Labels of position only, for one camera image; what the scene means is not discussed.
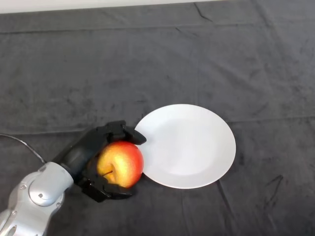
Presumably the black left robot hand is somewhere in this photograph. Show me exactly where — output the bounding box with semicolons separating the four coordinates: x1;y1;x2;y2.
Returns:
52;120;147;203

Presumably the white round plate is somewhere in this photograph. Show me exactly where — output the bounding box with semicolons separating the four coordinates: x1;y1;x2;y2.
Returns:
134;104;237;190

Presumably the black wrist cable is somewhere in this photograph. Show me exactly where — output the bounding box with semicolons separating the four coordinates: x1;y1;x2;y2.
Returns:
0;134;46;164

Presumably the red yellow apple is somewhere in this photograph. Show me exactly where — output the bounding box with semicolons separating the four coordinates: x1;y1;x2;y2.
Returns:
96;141;144;189

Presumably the black velvet cloth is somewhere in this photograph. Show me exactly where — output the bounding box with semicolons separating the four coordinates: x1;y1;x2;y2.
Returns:
0;0;315;236

